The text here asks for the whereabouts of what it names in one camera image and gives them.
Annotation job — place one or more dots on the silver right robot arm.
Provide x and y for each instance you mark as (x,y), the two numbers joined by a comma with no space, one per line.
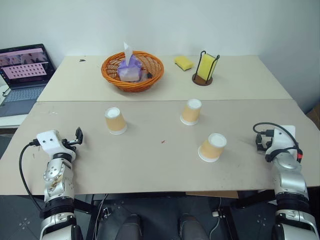
(290,175)

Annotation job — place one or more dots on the dark rounded shape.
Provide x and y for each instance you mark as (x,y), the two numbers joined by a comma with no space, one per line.
(193,227)
(131,227)

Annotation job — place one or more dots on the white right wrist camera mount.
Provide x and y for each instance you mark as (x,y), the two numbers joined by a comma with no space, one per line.
(282,140)

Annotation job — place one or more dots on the purple tissue pack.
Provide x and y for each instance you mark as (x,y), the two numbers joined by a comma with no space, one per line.
(128,72)

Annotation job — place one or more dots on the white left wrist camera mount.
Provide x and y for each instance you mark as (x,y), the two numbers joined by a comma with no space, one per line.
(48,142)

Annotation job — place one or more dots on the yellow sponge with dark underside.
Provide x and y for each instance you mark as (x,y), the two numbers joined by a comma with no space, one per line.
(183,62)

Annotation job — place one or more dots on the white tissue sheet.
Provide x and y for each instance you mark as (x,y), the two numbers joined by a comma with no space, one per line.
(128,51)

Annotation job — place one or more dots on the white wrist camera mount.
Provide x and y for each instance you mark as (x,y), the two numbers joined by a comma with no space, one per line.
(282,140)
(48,142)

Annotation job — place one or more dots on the orange wicker basket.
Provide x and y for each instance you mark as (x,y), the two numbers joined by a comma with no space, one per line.
(152,65)

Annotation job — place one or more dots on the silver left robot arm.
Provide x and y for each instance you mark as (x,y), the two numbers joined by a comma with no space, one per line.
(58,175)

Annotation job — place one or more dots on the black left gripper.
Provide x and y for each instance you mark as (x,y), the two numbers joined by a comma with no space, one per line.
(68,143)

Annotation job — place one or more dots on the tan paper cup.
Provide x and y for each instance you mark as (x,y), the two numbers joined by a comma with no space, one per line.
(115,122)
(212,148)
(191,112)

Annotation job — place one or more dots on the grey laptop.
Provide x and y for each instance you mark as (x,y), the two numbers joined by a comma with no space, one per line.
(25,67)

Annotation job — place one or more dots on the flat cardboard piece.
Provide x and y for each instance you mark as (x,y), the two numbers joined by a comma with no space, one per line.
(212,194)

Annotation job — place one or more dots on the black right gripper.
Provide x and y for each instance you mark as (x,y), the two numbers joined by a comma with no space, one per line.
(267,143)

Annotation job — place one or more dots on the small black object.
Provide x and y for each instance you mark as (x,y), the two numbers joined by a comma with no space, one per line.
(149,75)

